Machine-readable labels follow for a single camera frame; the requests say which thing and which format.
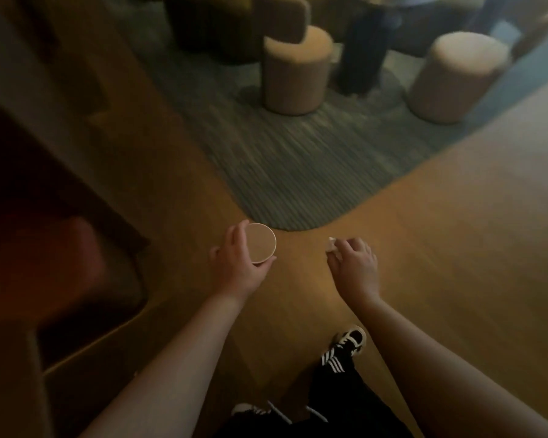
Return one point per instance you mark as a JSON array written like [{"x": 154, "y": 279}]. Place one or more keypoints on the person's left hand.
[{"x": 235, "y": 269}]

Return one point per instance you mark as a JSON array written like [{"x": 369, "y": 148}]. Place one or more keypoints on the person's right hand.
[{"x": 357, "y": 273}]

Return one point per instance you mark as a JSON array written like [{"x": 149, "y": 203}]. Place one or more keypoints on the person's left thumb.
[{"x": 262, "y": 265}]

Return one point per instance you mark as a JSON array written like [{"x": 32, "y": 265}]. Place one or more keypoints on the person's right thumb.
[{"x": 334, "y": 263}]

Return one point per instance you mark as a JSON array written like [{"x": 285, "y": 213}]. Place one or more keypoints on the small white paper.
[{"x": 332, "y": 245}]

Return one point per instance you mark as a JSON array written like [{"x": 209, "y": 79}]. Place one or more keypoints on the beige paper cup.
[{"x": 261, "y": 244}]

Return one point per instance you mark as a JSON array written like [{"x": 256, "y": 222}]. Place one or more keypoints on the person's left forearm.
[{"x": 173, "y": 374}]

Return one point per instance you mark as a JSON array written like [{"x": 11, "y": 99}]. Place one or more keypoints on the person's right forearm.
[{"x": 434, "y": 378}]

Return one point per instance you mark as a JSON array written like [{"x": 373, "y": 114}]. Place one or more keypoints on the black white striped sneaker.
[
  {"x": 251, "y": 409},
  {"x": 345, "y": 346}
]

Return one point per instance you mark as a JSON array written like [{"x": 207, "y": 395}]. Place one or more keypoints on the grey-blue striped rug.
[{"x": 310, "y": 168}]

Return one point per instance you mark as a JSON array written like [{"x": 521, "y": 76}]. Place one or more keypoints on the black trousers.
[{"x": 342, "y": 405}]

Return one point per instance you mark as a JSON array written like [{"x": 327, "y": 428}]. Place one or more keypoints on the beige round stool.
[
  {"x": 456, "y": 77},
  {"x": 297, "y": 68}
]

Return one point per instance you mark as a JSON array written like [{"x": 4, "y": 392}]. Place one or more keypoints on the red seat cushion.
[{"x": 36, "y": 269}]

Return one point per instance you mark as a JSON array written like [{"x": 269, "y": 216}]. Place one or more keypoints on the olive upholstered armchair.
[{"x": 228, "y": 22}]

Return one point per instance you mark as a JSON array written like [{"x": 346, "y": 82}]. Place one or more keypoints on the grey upholstered armchair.
[{"x": 507, "y": 13}]

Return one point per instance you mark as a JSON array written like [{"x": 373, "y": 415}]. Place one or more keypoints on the dark wooden bench frame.
[{"x": 41, "y": 177}]

